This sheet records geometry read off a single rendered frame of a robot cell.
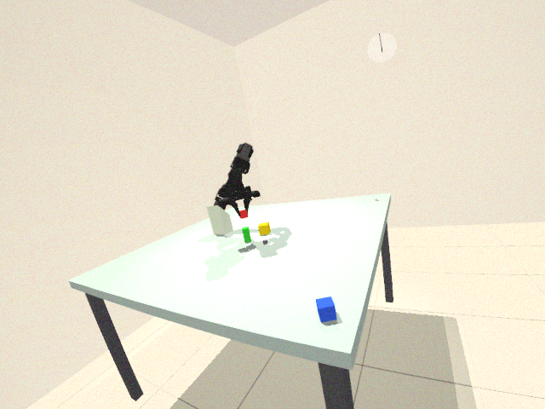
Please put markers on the yellow block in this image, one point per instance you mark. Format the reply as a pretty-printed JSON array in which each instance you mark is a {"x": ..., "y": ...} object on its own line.
[{"x": 264, "y": 228}]

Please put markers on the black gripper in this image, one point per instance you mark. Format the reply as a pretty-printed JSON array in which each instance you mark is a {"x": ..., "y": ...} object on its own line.
[{"x": 232, "y": 201}]

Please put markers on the blue block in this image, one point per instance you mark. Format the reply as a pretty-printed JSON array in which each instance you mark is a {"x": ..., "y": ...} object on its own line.
[{"x": 326, "y": 309}]

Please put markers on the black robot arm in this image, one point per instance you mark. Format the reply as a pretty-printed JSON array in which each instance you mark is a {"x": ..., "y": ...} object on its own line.
[{"x": 240, "y": 165}]

